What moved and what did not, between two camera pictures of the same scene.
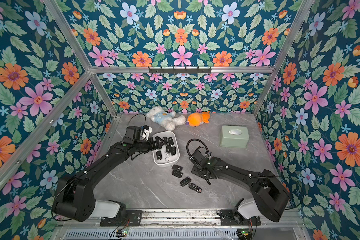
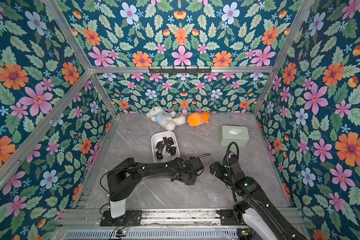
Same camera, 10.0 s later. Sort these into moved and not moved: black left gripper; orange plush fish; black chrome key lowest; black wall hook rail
Moved: black chrome key lowest; black left gripper
Not moved: black wall hook rail; orange plush fish
